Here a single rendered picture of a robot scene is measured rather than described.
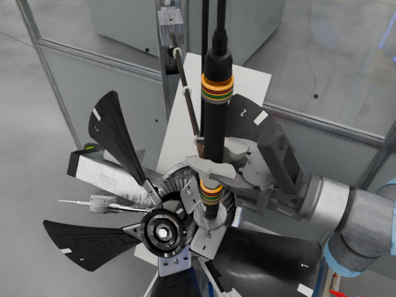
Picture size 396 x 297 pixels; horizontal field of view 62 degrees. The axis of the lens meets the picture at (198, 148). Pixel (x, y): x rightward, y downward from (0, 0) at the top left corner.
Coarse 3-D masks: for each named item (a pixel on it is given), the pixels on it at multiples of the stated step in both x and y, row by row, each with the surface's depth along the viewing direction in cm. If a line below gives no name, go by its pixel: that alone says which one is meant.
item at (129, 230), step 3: (135, 225) 82; (138, 225) 82; (123, 228) 83; (126, 228) 83; (129, 228) 83; (132, 228) 83; (135, 228) 83; (138, 228) 83; (126, 231) 84; (129, 231) 84; (132, 231) 84; (138, 231) 85; (129, 234) 85; (132, 234) 86; (135, 234) 86; (138, 234) 86; (135, 237) 87; (138, 237) 88; (141, 240) 89
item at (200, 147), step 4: (172, 40) 98; (176, 56) 93; (176, 60) 92; (180, 72) 88; (180, 76) 87; (188, 104) 80; (188, 108) 79; (192, 120) 76; (192, 124) 76; (196, 144) 72; (200, 144) 72; (200, 148) 71; (200, 152) 70; (200, 156) 70
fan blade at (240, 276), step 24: (240, 240) 79; (264, 240) 79; (288, 240) 79; (312, 240) 78; (216, 264) 76; (240, 264) 76; (264, 264) 76; (288, 264) 76; (312, 264) 76; (240, 288) 74; (264, 288) 74; (288, 288) 74; (312, 288) 74
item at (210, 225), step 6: (198, 180) 68; (198, 186) 68; (198, 204) 72; (222, 204) 72; (198, 210) 71; (222, 210) 71; (198, 216) 70; (222, 216) 70; (198, 222) 69; (204, 222) 69; (210, 222) 69; (216, 222) 69; (222, 222) 69; (204, 228) 69; (210, 228) 68; (216, 228) 69
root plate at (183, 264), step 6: (186, 246) 84; (186, 252) 85; (162, 258) 81; (168, 258) 82; (174, 258) 83; (180, 258) 84; (162, 264) 81; (174, 264) 83; (180, 264) 84; (186, 264) 85; (162, 270) 82; (168, 270) 82; (174, 270) 83; (180, 270) 84
